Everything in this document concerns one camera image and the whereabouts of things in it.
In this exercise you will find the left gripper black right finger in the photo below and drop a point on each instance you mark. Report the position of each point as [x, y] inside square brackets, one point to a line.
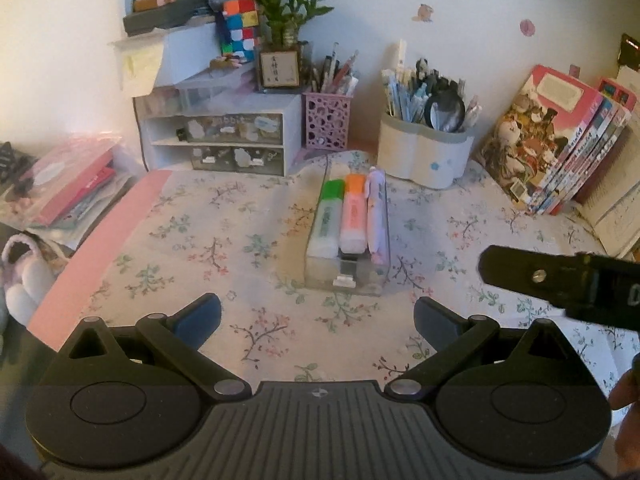
[457, 343]

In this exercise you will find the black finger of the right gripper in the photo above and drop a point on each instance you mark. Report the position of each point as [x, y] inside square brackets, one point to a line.
[586, 287]

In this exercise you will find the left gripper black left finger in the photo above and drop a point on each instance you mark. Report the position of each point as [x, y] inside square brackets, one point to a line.
[176, 341]

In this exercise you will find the purple cartoon pen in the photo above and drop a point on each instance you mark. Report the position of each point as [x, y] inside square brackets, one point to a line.
[376, 203]

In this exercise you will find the clear plastic drawer box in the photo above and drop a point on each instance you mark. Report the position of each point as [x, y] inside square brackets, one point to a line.
[324, 273]

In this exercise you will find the orange highlighter pen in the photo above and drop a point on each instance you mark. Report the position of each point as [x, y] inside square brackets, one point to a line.
[353, 235]

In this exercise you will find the green highlighter pen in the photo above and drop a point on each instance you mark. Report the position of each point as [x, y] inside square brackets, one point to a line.
[324, 240]

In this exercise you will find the black marker pen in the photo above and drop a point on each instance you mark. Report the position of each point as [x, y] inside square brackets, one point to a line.
[349, 265]

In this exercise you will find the person's right hand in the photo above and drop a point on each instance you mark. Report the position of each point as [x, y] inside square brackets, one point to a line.
[625, 394]

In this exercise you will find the pink desk mat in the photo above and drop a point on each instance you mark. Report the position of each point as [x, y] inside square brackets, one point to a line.
[59, 312]

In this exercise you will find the illustrated manga book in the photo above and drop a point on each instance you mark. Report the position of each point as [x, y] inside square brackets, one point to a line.
[534, 137]

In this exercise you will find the purple plush slipper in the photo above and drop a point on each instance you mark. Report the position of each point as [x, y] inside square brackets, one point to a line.
[28, 271]

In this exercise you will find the white cloud-shaped pen holder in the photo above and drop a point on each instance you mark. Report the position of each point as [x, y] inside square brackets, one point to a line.
[422, 155]

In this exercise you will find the pink folder stack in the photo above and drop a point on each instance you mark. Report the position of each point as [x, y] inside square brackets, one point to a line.
[62, 195]

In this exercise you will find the white drawer organizer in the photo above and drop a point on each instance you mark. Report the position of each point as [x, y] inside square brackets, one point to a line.
[192, 116]

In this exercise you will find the black magnifying glass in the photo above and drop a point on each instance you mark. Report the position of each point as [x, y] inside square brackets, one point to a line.
[445, 111]

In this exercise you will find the pink perforated pen holder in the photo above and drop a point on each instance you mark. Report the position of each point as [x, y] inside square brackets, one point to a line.
[326, 120]

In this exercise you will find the potted bamboo plant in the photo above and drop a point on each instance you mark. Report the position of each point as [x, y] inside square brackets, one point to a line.
[282, 59]

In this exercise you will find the colourful puzzle cube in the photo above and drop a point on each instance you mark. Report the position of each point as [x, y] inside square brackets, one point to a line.
[239, 29]

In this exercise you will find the dark box on organizer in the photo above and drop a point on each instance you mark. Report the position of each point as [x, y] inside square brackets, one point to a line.
[151, 14]

